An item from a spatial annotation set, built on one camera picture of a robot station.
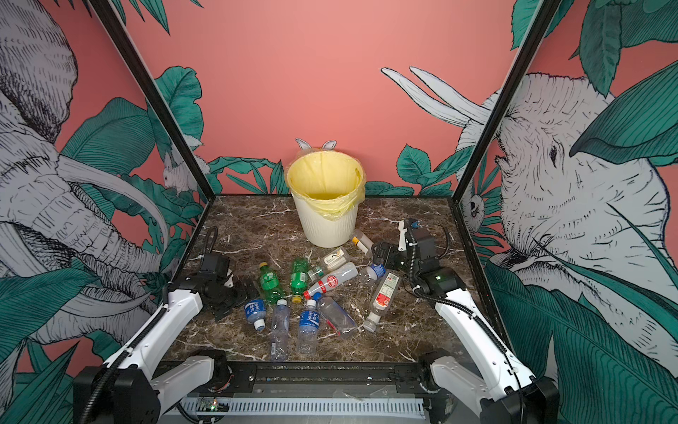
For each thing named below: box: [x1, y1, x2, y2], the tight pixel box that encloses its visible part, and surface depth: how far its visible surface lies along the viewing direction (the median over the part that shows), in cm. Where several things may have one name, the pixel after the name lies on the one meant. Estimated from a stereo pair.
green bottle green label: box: [289, 257, 309, 304], surface depth 90 cm
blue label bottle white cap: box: [298, 298, 321, 356], surface depth 83 cm
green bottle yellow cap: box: [258, 261, 285, 304], surface depth 90 cm
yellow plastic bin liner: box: [286, 150, 367, 221], surface depth 97 cm
